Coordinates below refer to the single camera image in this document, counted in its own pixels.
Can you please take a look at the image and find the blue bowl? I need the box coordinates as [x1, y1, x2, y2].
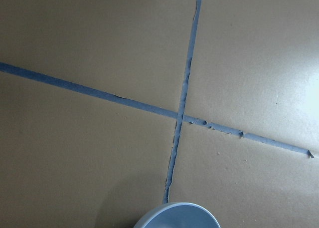
[134, 202, 220, 228]

